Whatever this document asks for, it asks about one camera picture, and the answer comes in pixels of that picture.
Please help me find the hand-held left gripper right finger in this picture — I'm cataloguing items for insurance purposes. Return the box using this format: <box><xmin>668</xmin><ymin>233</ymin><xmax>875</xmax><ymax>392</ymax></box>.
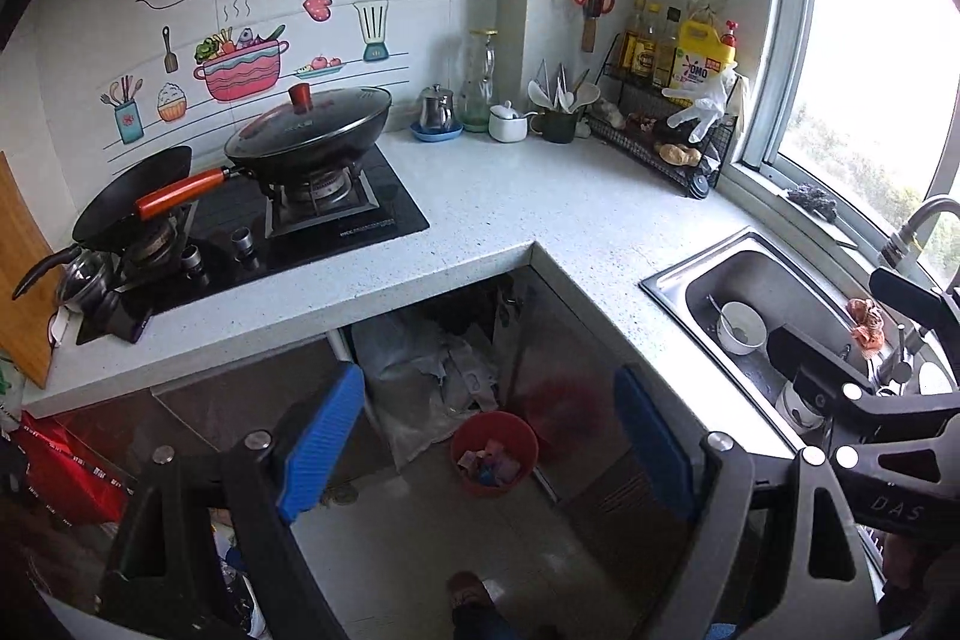
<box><xmin>613</xmin><ymin>364</ymin><xmax>882</xmax><ymax>640</ymax></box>

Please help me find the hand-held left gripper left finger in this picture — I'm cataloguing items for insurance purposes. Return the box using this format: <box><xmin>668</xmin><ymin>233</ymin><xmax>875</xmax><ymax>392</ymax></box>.
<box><xmin>97</xmin><ymin>361</ymin><xmax>368</xmax><ymax>640</ymax></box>

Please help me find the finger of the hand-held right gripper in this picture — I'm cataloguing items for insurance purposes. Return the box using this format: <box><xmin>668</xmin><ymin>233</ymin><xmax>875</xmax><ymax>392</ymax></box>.
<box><xmin>765</xmin><ymin>323</ymin><xmax>960</xmax><ymax>455</ymax></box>
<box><xmin>870</xmin><ymin>267</ymin><xmax>960</xmax><ymax>341</ymax></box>

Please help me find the red plastic bin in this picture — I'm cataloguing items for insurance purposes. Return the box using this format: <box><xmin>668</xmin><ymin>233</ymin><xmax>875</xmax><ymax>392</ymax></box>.
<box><xmin>450</xmin><ymin>411</ymin><xmax>539</xmax><ymax>500</ymax></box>

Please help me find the person's right hand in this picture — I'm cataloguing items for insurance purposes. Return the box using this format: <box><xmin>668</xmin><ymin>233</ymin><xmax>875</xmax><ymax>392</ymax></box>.
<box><xmin>881</xmin><ymin>527</ymin><xmax>935</xmax><ymax>611</ymax></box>

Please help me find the white cup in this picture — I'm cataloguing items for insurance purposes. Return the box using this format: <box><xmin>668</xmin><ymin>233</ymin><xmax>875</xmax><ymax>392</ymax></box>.
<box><xmin>776</xmin><ymin>377</ymin><xmax>826</xmax><ymax>435</ymax></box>

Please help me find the orange dish cloth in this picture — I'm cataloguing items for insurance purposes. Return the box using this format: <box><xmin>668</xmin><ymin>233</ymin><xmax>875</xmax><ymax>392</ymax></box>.
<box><xmin>846</xmin><ymin>297</ymin><xmax>886</xmax><ymax>356</ymax></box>

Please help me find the steel faucet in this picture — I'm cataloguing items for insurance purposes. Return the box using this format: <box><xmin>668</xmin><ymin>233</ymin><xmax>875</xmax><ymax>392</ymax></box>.
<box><xmin>877</xmin><ymin>195</ymin><xmax>960</xmax><ymax>281</ymax></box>

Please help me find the white bowl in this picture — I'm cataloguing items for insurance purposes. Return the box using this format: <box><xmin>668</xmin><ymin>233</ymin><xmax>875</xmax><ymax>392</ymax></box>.
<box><xmin>716</xmin><ymin>301</ymin><xmax>768</xmax><ymax>356</ymax></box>

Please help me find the large white woven sack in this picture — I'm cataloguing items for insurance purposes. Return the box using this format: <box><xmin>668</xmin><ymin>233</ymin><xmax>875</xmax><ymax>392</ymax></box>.
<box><xmin>352</xmin><ymin>310</ymin><xmax>458</xmax><ymax>470</ymax></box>

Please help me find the glossy cabinet door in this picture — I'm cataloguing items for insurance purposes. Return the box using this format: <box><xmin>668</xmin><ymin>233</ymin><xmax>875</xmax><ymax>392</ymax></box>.
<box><xmin>499</xmin><ymin>269</ymin><xmax>721</xmax><ymax>566</ymax></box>

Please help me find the stainless steel sink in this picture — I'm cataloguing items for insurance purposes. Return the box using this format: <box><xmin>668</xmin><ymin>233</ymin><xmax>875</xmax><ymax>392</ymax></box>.
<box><xmin>640</xmin><ymin>226</ymin><xmax>960</xmax><ymax>461</ymax></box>

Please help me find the dark scrubber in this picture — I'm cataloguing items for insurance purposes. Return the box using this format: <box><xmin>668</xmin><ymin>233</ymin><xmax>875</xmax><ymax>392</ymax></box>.
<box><xmin>784</xmin><ymin>184</ymin><xmax>839</xmax><ymax>223</ymax></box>

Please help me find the pink left slipper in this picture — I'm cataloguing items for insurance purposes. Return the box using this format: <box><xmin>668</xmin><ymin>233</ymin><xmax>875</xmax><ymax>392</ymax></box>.
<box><xmin>446</xmin><ymin>571</ymin><xmax>500</xmax><ymax>618</ymax></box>

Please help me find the black gas stove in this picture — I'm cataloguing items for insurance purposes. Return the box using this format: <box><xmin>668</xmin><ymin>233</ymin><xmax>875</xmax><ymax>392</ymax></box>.
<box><xmin>75</xmin><ymin>141</ymin><xmax>431</xmax><ymax>345</ymax></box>

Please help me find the brown ginger root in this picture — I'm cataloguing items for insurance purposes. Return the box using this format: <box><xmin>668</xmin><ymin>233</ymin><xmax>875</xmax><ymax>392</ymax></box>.
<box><xmin>655</xmin><ymin>141</ymin><xmax>702</xmax><ymax>169</ymax></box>

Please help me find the window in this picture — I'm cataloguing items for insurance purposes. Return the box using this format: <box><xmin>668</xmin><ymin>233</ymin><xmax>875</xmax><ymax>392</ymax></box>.
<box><xmin>739</xmin><ymin>0</ymin><xmax>960</xmax><ymax>289</ymax></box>

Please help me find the white rubber glove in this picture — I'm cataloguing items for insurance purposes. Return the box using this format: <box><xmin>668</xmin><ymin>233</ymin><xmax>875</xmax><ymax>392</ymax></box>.
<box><xmin>664</xmin><ymin>62</ymin><xmax>740</xmax><ymax>146</ymax></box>

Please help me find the small black wok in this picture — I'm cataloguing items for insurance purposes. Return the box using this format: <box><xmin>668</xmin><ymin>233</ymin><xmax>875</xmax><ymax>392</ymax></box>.
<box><xmin>73</xmin><ymin>145</ymin><xmax>194</xmax><ymax>251</ymax></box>

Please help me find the yellow detergent bottle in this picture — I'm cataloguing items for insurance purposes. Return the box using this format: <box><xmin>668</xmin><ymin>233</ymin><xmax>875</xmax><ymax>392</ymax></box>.
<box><xmin>670</xmin><ymin>10</ymin><xmax>740</xmax><ymax>109</ymax></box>

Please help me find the glass lid with red knob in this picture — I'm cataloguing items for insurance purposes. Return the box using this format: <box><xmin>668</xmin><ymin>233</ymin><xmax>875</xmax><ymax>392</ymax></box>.
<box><xmin>225</xmin><ymin>82</ymin><xmax>392</xmax><ymax>157</ymax></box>

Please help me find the blue plastic tray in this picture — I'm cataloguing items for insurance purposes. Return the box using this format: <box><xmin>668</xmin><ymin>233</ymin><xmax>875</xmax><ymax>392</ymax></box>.
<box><xmin>410</xmin><ymin>121</ymin><xmax>464</xmax><ymax>144</ymax></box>

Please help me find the dark green mug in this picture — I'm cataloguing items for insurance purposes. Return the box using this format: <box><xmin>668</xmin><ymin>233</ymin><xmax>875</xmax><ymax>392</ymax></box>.
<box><xmin>531</xmin><ymin>110</ymin><xmax>578</xmax><ymax>145</ymax></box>

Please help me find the wooden cutting board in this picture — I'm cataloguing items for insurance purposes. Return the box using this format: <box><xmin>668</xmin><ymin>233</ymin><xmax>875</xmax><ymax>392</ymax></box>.
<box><xmin>0</xmin><ymin>151</ymin><xmax>57</xmax><ymax>390</ymax></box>

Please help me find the amber oil bottle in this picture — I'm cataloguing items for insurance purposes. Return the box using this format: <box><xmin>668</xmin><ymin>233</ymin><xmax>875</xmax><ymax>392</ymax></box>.
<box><xmin>643</xmin><ymin>2</ymin><xmax>682</xmax><ymax>88</ymax></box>

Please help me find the stainless steel pot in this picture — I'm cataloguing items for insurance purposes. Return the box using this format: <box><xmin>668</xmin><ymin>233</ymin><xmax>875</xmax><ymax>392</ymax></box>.
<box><xmin>418</xmin><ymin>83</ymin><xmax>456</xmax><ymax>133</ymax></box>

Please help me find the white ceramic jar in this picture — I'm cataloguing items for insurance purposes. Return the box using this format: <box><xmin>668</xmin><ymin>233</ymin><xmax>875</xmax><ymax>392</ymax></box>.
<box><xmin>489</xmin><ymin>101</ymin><xmax>537</xmax><ymax>144</ymax></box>

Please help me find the dark sauce bottle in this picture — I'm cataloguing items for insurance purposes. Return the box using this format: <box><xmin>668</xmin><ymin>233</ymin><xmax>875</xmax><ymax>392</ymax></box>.
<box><xmin>622</xmin><ymin>0</ymin><xmax>650</xmax><ymax>80</ymax></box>

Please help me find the clear glass jar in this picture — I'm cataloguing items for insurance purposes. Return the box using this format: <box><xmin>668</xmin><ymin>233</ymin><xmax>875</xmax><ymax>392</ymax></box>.
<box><xmin>459</xmin><ymin>29</ymin><xmax>500</xmax><ymax>133</ymax></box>

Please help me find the white sack with handle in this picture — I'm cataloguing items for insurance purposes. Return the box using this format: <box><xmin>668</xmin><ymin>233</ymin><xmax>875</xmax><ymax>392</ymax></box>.
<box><xmin>420</xmin><ymin>325</ymin><xmax>502</xmax><ymax>420</ymax></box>

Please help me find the black wire rack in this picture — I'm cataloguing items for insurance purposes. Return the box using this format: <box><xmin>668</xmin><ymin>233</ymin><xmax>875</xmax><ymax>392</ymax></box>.
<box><xmin>585</xmin><ymin>34</ymin><xmax>740</xmax><ymax>200</ymax></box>

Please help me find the steel ladle with black handle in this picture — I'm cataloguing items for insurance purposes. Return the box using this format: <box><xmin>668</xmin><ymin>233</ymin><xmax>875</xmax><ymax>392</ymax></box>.
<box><xmin>11</xmin><ymin>244</ymin><xmax>121</xmax><ymax>315</ymax></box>

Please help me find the black wok with orange handle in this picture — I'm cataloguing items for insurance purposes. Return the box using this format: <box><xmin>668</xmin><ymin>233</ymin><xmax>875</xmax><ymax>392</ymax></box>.
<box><xmin>135</xmin><ymin>83</ymin><xmax>395</xmax><ymax>220</ymax></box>

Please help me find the kitchen wall sticker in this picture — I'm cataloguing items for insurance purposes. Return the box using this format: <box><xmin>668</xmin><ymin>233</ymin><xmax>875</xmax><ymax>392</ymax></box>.
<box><xmin>101</xmin><ymin>0</ymin><xmax>410</xmax><ymax>169</ymax></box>

